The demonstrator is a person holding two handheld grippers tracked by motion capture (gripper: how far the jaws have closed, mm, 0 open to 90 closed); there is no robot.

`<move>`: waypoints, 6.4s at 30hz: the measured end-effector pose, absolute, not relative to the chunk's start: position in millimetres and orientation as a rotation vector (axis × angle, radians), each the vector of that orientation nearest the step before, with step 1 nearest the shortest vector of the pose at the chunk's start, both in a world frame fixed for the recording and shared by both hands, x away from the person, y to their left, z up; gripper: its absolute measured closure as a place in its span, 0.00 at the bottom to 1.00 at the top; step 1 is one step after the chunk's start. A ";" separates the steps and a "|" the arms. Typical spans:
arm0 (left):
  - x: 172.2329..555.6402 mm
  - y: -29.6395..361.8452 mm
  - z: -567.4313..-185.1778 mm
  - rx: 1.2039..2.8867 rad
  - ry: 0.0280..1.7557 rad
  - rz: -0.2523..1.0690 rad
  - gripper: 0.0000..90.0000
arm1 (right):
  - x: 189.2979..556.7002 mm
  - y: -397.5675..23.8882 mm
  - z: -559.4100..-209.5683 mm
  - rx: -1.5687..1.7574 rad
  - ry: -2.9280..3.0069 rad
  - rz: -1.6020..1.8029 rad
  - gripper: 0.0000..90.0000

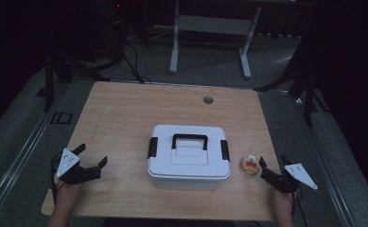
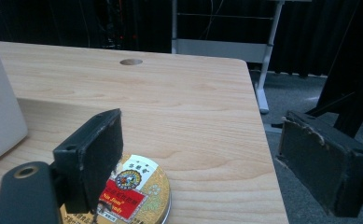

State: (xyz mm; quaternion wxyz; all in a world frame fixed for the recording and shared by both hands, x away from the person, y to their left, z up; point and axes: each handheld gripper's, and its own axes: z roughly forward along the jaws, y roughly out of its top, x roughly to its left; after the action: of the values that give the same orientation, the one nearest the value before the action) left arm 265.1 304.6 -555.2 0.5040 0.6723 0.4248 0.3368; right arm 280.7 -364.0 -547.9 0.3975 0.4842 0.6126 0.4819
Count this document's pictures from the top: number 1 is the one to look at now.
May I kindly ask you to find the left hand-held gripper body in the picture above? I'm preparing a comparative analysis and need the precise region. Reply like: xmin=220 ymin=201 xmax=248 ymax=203
xmin=55 ymin=148 xmax=102 ymax=185

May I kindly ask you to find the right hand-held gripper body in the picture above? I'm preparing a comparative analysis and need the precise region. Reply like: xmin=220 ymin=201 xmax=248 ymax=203
xmin=260 ymin=163 xmax=319 ymax=194

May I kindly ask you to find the white box lid black handle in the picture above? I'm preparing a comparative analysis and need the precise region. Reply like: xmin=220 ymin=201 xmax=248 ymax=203
xmin=146 ymin=124 xmax=232 ymax=181

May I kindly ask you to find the white plastic storage box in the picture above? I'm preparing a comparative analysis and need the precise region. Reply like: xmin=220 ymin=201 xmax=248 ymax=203
xmin=149 ymin=175 xmax=227 ymax=191

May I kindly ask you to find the person's left hand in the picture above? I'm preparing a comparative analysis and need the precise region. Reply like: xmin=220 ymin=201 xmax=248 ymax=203
xmin=54 ymin=181 xmax=83 ymax=211

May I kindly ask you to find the person's right hand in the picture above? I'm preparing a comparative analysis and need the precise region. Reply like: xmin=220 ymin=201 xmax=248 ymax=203
xmin=271 ymin=188 xmax=297 ymax=219

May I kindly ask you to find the black metal stand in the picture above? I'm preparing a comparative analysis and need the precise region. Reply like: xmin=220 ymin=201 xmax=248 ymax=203
xmin=35 ymin=46 xmax=111 ymax=114
xmin=253 ymin=41 xmax=331 ymax=128

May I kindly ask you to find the dark equipment rack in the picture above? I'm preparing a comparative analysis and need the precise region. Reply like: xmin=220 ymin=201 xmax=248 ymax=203
xmin=104 ymin=0 xmax=131 ymax=62

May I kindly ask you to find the right hand-held gripper cable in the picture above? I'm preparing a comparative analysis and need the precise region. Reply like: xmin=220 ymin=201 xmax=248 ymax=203
xmin=290 ymin=186 xmax=309 ymax=227

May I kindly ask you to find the black floor cable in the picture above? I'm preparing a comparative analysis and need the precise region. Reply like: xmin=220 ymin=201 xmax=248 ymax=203
xmin=121 ymin=42 xmax=153 ymax=85

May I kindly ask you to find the white metal desk frame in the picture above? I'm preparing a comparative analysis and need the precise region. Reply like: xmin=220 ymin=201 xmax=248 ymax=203
xmin=168 ymin=0 xmax=263 ymax=80

